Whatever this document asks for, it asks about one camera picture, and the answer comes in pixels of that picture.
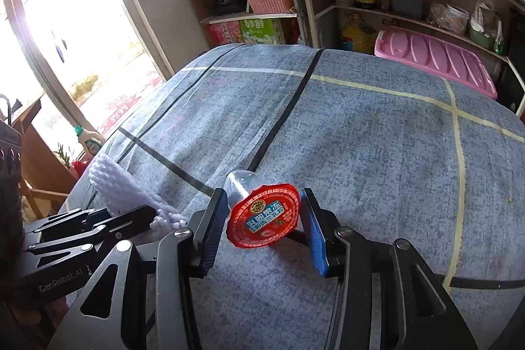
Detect plastic bag of goods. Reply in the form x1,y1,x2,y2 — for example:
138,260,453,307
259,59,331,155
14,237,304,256
470,0,505,51

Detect red lidded jelly cup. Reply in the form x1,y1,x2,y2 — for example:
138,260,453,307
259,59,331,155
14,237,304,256
223,169,301,249

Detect long white foam net sleeve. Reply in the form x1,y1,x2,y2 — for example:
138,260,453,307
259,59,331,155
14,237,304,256
88,153,187,233

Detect yellow cooking oil bottle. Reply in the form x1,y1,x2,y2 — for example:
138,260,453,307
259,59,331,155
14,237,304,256
341,11,378,53

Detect white window frame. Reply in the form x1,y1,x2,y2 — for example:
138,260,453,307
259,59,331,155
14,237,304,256
0,0,177,154

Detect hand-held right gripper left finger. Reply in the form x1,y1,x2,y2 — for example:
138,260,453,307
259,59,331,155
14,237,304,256
49,188,227,350

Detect red bag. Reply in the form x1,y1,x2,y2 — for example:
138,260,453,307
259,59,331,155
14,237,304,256
70,157,93,178

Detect pink cardboard carton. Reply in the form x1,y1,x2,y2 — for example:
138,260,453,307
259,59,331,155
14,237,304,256
209,21,242,47

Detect black kitchen appliance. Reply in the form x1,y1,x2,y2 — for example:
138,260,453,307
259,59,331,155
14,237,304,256
209,0,242,16

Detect white green detergent bottle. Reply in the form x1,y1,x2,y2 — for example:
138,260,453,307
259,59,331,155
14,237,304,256
74,125,105,160

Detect green basket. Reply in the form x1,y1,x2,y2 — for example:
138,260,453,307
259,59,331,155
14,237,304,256
469,24,495,49

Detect green cardboard carton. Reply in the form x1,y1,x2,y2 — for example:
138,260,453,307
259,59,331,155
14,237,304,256
240,18,288,45

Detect crumpled clear plastic bag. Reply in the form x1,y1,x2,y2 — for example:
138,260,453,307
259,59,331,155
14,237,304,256
429,3,456,29

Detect pink woven basket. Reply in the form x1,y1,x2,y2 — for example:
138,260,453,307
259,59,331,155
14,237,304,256
246,0,295,15

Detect wooden chair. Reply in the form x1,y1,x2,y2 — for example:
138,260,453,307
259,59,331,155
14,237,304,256
12,98,80,219

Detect pink plastic tray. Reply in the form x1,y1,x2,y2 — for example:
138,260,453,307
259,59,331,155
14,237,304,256
374,26,498,100

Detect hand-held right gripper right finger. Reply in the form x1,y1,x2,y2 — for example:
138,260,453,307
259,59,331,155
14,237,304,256
301,187,478,350

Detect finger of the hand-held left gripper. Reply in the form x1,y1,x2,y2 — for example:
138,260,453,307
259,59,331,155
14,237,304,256
27,206,158,266
22,208,113,243

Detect white lidded jar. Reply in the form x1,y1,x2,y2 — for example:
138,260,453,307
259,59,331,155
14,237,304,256
445,4,470,35

